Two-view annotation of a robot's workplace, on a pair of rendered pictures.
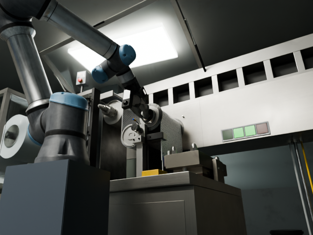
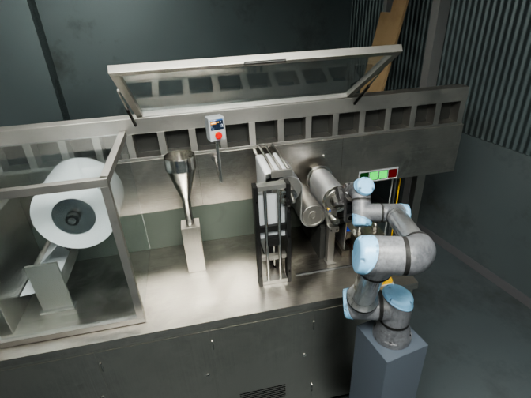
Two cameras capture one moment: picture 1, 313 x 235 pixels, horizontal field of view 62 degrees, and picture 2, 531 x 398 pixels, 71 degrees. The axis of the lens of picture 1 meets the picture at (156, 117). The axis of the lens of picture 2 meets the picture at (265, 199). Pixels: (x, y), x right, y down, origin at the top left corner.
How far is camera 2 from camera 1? 1.93 m
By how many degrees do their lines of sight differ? 64
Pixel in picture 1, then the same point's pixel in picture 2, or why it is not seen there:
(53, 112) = (405, 317)
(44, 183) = (413, 358)
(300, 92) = (427, 144)
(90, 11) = not seen: outside the picture
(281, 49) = (429, 97)
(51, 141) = (404, 333)
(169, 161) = not seen: hidden behind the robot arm
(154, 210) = not seen: hidden behind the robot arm
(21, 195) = (399, 369)
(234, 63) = (386, 102)
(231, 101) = (374, 144)
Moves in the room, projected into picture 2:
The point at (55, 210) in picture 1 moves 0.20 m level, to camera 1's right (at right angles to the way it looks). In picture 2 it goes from (419, 366) to (442, 339)
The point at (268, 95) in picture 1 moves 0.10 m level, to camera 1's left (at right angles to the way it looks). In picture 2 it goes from (405, 144) to (396, 148)
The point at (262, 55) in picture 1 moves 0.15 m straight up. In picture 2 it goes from (413, 99) to (417, 70)
